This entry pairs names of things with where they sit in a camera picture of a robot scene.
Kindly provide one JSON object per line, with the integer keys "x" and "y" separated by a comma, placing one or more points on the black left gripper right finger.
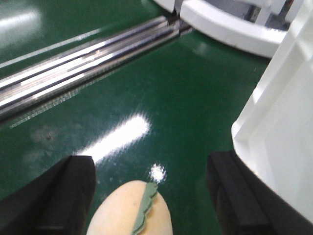
{"x": 244, "y": 204}

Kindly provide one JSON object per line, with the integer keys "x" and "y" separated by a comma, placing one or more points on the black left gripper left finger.
{"x": 55, "y": 203}

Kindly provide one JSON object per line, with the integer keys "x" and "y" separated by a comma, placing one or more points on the white plastic Totelife crate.
{"x": 273, "y": 134}

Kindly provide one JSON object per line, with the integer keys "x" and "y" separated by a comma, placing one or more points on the yellow egg plush toy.
{"x": 134, "y": 208}

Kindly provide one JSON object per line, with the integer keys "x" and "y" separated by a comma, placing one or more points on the steel guide rail bars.
{"x": 61, "y": 73}

